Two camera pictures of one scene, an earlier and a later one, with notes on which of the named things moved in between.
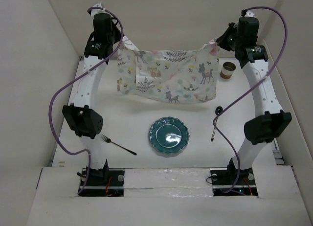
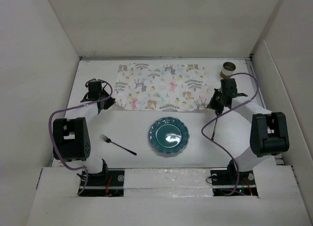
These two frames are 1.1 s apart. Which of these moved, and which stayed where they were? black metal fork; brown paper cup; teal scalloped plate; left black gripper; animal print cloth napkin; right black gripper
Moved: animal print cloth napkin; right black gripper; left black gripper
Stayed: teal scalloped plate; brown paper cup; black metal fork
